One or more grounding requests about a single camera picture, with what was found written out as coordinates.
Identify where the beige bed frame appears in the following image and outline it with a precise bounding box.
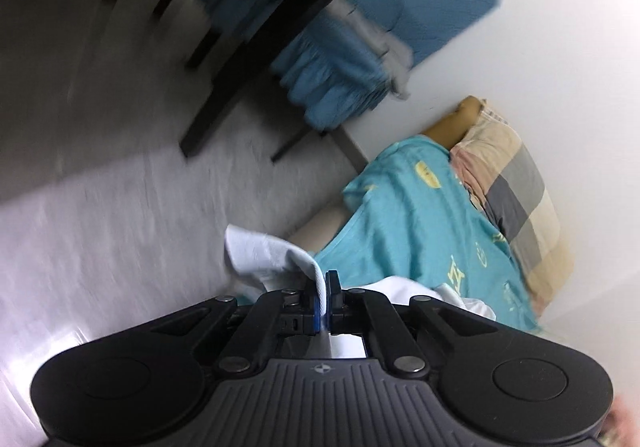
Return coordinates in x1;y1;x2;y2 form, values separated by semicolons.
280;124;372;254

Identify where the teal printed bed sheet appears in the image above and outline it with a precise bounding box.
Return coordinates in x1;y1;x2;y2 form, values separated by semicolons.
315;136;544;331

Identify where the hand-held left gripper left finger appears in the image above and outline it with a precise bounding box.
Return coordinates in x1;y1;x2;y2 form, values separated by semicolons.
149;271;325;374

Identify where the blue quilted cushion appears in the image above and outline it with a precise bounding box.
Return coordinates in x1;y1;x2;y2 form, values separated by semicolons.
349;0;502;71

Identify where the white t-shirt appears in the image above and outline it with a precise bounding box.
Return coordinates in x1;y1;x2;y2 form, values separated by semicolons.
224;224;496;359

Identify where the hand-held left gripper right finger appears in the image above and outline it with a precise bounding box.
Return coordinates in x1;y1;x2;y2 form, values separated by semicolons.
325;269;497;375

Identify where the blue fabric chair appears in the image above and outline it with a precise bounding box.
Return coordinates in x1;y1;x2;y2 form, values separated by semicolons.
102;0;406;159

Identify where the grey cloth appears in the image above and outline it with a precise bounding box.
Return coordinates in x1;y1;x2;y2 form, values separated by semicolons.
334;1;414;101

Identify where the plaid pillow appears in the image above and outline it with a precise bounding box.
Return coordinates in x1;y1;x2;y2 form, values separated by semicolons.
449;100;576;309

